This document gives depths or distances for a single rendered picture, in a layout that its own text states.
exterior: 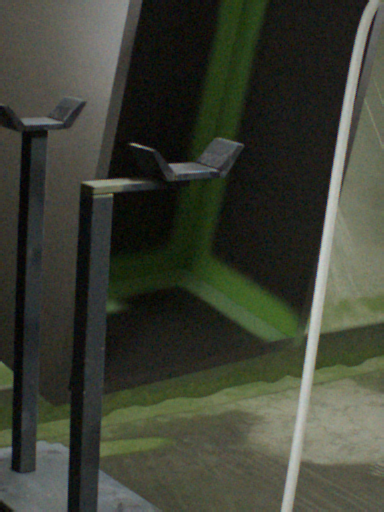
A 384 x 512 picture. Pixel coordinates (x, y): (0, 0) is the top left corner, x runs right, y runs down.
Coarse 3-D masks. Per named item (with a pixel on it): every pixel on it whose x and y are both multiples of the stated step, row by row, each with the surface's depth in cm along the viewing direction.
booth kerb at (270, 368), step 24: (336, 336) 373; (360, 336) 379; (264, 360) 359; (288, 360) 364; (336, 360) 375; (360, 360) 381; (168, 384) 341; (192, 384) 345; (216, 384) 350; (240, 384) 355; (0, 408) 311; (48, 408) 320; (120, 408) 333
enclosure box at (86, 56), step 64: (0, 0) 219; (64, 0) 206; (128, 0) 195; (192, 0) 252; (256, 0) 259; (320, 0) 246; (0, 64) 221; (64, 64) 208; (128, 64) 200; (192, 64) 260; (256, 64) 261; (320, 64) 249; (0, 128) 223; (128, 128) 256; (192, 128) 267; (256, 128) 263; (320, 128) 251; (0, 192) 226; (64, 192) 212; (128, 192) 263; (192, 192) 276; (256, 192) 266; (320, 192) 253; (0, 256) 228; (64, 256) 214; (128, 256) 271; (192, 256) 282; (256, 256) 268; (0, 320) 231; (64, 320) 217; (128, 320) 257; (192, 320) 262; (256, 320) 268; (64, 384) 222; (128, 384) 233
